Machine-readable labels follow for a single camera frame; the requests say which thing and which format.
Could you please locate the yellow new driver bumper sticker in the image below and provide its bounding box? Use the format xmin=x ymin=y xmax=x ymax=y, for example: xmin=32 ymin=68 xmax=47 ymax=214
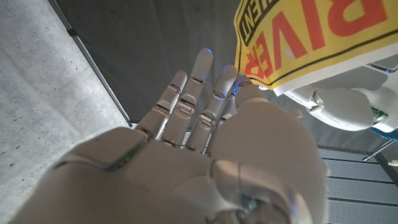
xmin=233 ymin=0 xmax=398 ymax=96

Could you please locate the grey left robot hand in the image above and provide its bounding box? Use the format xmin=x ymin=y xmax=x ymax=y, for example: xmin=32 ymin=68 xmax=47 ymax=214
xmin=284 ymin=52 xmax=398 ymax=133

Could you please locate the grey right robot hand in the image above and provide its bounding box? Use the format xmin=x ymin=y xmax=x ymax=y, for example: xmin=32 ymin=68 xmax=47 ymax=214
xmin=9 ymin=47 xmax=331 ymax=224

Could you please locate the black backdrop curtain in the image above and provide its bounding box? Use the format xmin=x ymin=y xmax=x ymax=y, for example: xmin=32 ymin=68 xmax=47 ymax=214
xmin=54 ymin=0 xmax=321 ymax=147

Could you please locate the black backdrop stand pole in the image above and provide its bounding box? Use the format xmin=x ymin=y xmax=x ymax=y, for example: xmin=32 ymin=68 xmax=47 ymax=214
xmin=47 ymin=0 xmax=134 ymax=128

